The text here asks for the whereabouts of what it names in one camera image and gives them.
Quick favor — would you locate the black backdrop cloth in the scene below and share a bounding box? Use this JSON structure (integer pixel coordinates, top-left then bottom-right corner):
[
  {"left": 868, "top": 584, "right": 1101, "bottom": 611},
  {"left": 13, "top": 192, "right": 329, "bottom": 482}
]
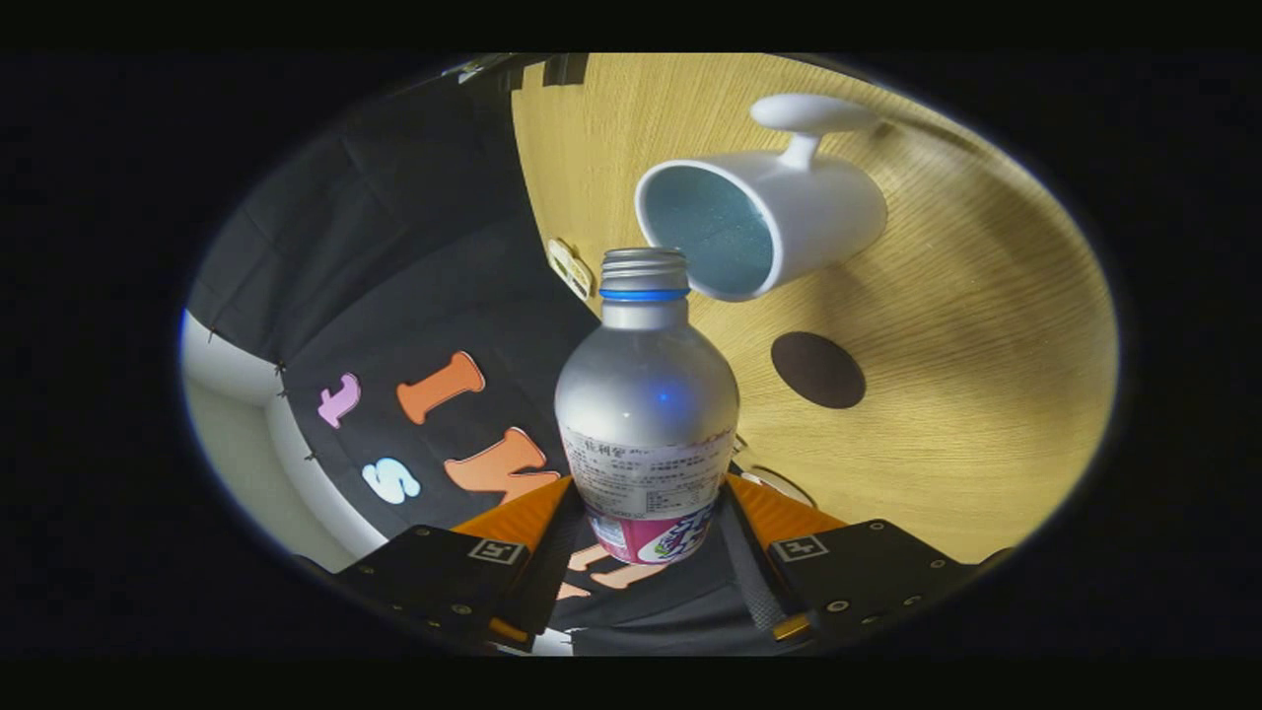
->
[{"left": 185, "top": 69, "right": 790, "bottom": 657}]

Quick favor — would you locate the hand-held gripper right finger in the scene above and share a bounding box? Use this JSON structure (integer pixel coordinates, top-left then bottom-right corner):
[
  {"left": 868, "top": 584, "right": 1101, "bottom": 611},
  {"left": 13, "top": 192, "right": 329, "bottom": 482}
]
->
[{"left": 725, "top": 473, "right": 1017, "bottom": 647}]

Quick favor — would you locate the white divided food tray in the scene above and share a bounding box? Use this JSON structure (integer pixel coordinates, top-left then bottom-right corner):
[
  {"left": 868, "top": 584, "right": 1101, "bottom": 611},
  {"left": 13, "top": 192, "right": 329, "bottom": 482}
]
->
[{"left": 547, "top": 238, "right": 595, "bottom": 302}]

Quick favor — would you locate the wooden table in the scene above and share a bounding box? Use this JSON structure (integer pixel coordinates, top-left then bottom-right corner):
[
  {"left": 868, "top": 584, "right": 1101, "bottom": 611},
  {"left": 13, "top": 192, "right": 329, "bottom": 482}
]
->
[{"left": 511, "top": 53, "right": 1120, "bottom": 565}]

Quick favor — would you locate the white cup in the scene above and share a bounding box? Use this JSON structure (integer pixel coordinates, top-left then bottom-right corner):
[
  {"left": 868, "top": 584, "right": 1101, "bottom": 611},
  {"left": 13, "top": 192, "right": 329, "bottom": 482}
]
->
[{"left": 634, "top": 94, "right": 888, "bottom": 302}]

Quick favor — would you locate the dark brown round coaster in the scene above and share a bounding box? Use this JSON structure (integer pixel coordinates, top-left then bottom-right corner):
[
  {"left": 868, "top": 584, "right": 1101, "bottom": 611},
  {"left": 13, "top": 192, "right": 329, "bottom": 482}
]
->
[{"left": 770, "top": 331, "right": 868, "bottom": 410}]

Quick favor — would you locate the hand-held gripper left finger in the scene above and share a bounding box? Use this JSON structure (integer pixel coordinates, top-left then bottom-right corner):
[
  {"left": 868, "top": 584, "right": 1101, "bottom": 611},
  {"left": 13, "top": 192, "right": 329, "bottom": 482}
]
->
[{"left": 340, "top": 476, "right": 585, "bottom": 647}]

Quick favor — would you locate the silver juice bottle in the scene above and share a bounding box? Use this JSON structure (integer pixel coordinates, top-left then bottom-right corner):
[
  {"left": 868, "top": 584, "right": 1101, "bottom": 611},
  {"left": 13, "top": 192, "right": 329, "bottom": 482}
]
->
[{"left": 554, "top": 248, "right": 740, "bottom": 565}]

